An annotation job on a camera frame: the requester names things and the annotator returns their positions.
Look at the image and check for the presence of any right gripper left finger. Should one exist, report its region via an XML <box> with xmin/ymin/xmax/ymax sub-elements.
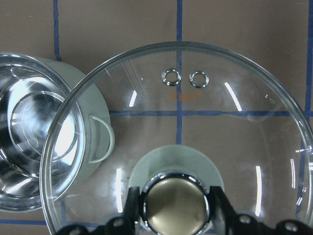
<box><xmin>56</xmin><ymin>187</ymin><xmax>140</xmax><ymax>235</ymax></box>

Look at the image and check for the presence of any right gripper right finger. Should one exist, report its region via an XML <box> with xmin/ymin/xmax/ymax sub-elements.
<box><xmin>209</xmin><ymin>186</ymin><xmax>313</xmax><ymax>235</ymax></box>

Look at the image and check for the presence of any glass pot lid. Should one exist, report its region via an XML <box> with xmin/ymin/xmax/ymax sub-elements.
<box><xmin>40</xmin><ymin>42</ymin><xmax>313</xmax><ymax>235</ymax></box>

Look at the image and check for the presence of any pale green steel pot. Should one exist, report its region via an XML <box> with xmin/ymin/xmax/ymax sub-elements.
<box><xmin>0</xmin><ymin>52</ymin><xmax>115</xmax><ymax>212</ymax></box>

